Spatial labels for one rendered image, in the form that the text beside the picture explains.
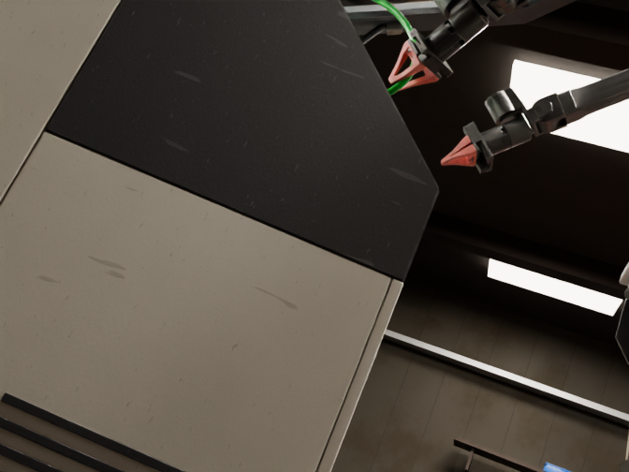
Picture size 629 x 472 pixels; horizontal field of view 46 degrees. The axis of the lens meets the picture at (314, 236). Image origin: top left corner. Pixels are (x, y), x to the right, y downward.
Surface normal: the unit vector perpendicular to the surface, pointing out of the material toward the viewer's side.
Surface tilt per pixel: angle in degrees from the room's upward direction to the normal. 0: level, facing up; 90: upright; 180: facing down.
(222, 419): 90
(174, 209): 90
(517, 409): 90
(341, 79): 90
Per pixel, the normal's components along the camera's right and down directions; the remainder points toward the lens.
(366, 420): -0.17, -0.39
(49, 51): 0.08, -0.30
